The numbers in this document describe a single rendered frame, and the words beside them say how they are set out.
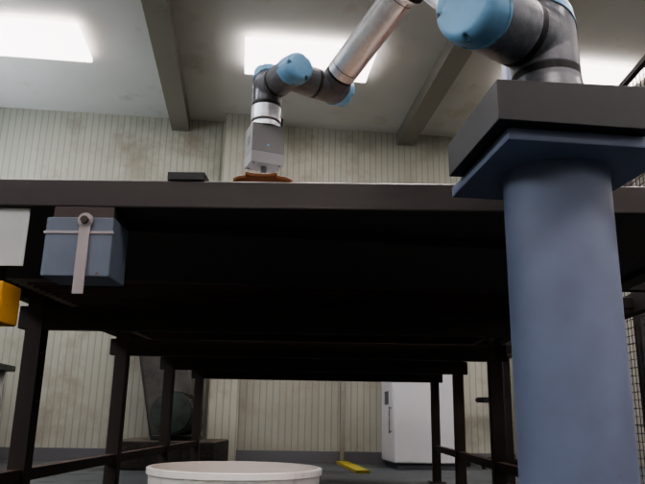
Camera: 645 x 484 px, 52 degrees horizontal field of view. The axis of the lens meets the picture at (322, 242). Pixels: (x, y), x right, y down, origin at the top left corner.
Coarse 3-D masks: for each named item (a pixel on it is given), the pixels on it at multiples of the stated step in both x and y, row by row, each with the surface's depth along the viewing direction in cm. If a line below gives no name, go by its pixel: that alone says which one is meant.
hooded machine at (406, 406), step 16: (384, 384) 682; (400, 384) 645; (416, 384) 647; (448, 384) 651; (384, 400) 679; (400, 400) 641; (416, 400) 643; (448, 400) 647; (384, 416) 675; (400, 416) 638; (416, 416) 639; (448, 416) 643; (384, 432) 672; (400, 432) 634; (416, 432) 636; (448, 432) 639; (384, 448) 668; (400, 448) 630; (416, 448) 632; (400, 464) 630; (416, 464) 632; (448, 464) 635
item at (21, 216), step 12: (0, 216) 135; (12, 216) 135; (24, 216) 135; (0, 228) 134; (12, 228) 134; (24, 228) 134; (0, 240) 134; (12, 240) 134; (24, 240) 134; (0, 252) 133; (12, 252) 133; (24, 252) 133; (0, 264) 133; (12, 264) 133
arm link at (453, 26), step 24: (432, 0) 118; (456, 0) 107; (480, 0) 104; (504, 0) 103; (528, 0) 108; (456, 24) 107; (480, 24) 104; (504, 24) 105; (528, 24) 107; (480, 48) 108; (504, 48) 108; (528, 48) 110
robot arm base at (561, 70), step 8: (536, 64) 111; (544, 64) 111; (552, 64) 110; (560, 64) 110; (568, 64) 111; (576, 64) 112; (520, 72) 113; (528, 72) 112; (536, 72) 111; (544, 72) 110; (552, 72) 110; (560, 72) 110; (568, 72) 110; (576, 72) 111; (520, 80) 113; (528, 80) 112; (536, 80) 110; (544, 80) 110; (552, 80) 109; (560, 80) 109; (568, 80) 109; (576, 80) 110
